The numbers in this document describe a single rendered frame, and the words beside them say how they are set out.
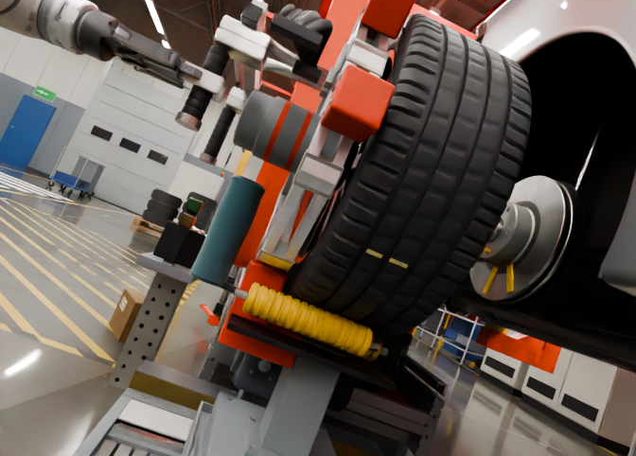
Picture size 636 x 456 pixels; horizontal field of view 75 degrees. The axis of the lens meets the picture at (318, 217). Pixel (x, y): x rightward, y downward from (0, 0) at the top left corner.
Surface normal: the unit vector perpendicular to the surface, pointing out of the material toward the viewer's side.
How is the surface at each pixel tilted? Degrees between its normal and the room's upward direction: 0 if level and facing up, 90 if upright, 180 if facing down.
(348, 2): 90
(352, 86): 90
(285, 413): 90
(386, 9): 125
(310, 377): 90
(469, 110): 78
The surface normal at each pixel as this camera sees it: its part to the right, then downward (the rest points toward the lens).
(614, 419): 0.18, -0.04
